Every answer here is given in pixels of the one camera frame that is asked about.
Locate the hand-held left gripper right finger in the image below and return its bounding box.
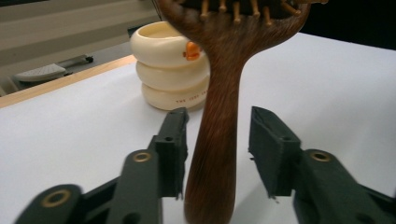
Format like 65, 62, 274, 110
247, 105, 396, 224

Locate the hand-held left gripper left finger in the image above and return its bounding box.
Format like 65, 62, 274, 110
106, 106, 190, 224

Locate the brown wooden hairbrush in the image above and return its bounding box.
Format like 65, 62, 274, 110
155, 0, 330, 224

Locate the cream ribbed cup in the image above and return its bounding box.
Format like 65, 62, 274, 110
129, 21, 211, 112

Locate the grey tool on shelf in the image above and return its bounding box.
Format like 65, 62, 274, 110
13, 53, 95, 84

